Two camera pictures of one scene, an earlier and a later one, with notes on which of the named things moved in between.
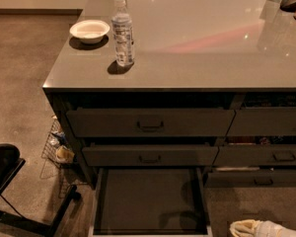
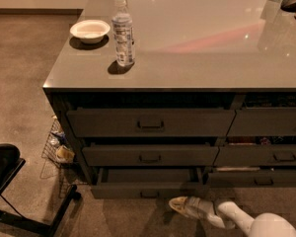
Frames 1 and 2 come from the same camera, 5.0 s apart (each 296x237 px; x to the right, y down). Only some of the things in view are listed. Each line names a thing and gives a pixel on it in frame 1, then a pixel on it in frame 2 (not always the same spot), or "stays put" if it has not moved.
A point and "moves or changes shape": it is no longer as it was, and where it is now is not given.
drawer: x=149 y=122 stays put
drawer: x=256 y=177 stays put
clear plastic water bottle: x=122 y=29 stays put
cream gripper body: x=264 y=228 to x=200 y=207
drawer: x=152 y=201 moves or changes shape
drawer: x=150 y=155 stays put
